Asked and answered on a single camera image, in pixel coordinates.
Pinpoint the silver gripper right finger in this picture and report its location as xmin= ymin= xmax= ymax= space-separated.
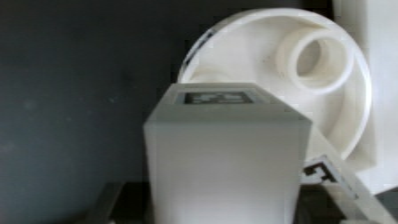
xmin=296 ymin=185 xmax=347 ymax=224

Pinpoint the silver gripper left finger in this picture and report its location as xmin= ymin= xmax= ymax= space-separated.
xmin=86 ymin=182 xmax=148 ymax=224

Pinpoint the round white stool seat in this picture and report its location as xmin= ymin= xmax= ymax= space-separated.
xmin=178 ymin=8 xmax=372 ymax=157

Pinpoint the white right fence bar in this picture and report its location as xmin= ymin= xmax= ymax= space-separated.
xmin=333 ymin=0 xmax=398 ymax=194

